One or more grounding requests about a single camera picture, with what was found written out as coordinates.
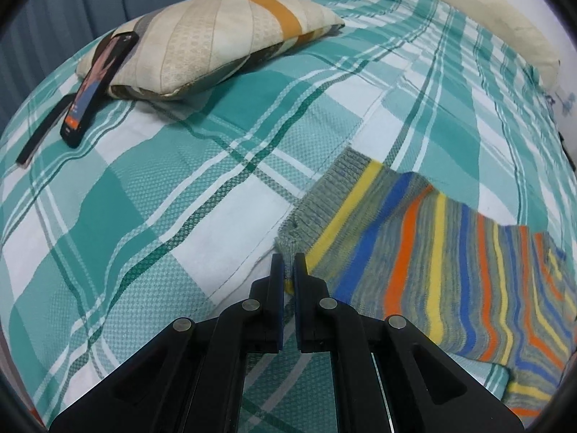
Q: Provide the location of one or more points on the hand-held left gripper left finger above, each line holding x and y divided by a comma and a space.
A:
279, 306

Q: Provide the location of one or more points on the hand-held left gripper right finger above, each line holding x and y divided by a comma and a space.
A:
296, 306

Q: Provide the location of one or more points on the striped knitted sweater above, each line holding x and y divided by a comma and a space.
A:
419, 261

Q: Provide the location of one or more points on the green plaid bed sheet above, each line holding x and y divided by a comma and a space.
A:
189, 198

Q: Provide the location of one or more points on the beige patchwork cushion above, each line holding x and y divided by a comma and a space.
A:
203, 40

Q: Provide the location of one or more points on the black smartphone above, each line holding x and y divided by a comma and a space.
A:
92, 90

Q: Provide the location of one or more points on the dark bedside furniture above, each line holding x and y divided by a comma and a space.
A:
567, 149

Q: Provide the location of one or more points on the cream pillow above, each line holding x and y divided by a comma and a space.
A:
487, 9

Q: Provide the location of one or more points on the blue curtain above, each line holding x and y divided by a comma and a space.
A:
54, 13

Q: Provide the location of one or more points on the white wall fixture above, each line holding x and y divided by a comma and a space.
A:
564, 101

